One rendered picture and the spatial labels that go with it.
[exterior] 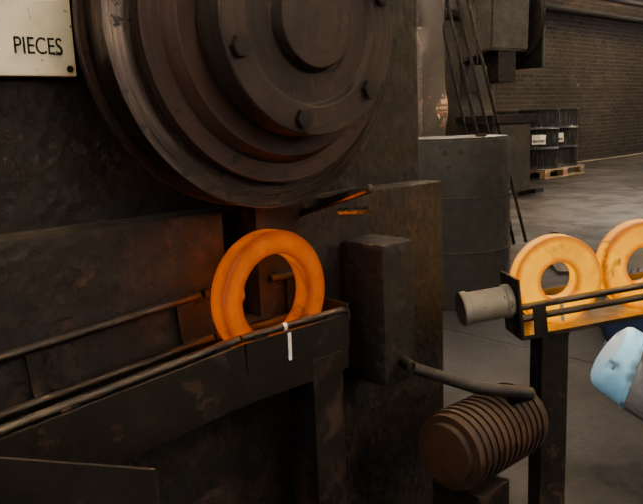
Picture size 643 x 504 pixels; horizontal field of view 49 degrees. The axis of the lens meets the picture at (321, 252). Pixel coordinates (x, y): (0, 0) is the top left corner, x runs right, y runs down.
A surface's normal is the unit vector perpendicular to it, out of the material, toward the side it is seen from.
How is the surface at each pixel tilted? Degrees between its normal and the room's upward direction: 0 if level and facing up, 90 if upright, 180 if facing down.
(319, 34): 90
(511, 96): 90
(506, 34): 92
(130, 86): 90
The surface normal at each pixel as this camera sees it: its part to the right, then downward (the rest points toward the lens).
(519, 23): 0.59, 0.15
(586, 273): 0.13, 0.18
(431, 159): -0.56, 0.18
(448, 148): -0.28, 0.18
